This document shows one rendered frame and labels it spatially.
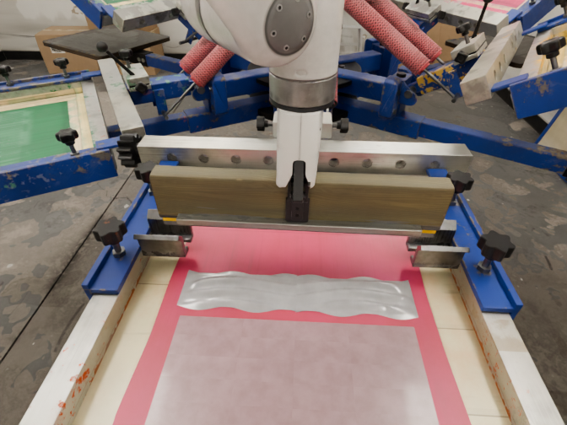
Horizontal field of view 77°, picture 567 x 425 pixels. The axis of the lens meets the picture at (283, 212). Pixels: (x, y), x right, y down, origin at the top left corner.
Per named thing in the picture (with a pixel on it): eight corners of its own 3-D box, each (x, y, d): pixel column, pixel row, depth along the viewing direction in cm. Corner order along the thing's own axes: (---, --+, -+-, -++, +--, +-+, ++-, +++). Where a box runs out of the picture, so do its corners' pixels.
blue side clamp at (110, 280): (128, 315, 54) (115, 287, 50) (96, 314, 55) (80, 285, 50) (182, 196, 77) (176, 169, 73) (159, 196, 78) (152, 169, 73)
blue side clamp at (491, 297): (503, 334, 52) (524, 305, 47) (468, 332, 52) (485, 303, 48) (444, 206, 75) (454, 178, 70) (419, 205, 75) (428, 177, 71)
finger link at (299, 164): (295, 132, 42) (294, 153, 47) (292, 194, 40) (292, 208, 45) (305, 132, 42) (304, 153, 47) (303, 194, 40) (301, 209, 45)
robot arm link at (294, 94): (272, 55, 43) (272, 78, 45) (266, 81, 37) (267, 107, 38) (334, 56, 43) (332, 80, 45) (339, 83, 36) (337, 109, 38)
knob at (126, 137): (148, 174, 77) (139, 144, 72) (122, 174, 77) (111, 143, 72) (159, 157, 83) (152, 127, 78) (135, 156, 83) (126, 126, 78)
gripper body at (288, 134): (272, 71, 45) (273, 150, 52) (265, 104, 37) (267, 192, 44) (332, 72, 44) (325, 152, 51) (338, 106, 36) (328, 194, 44)
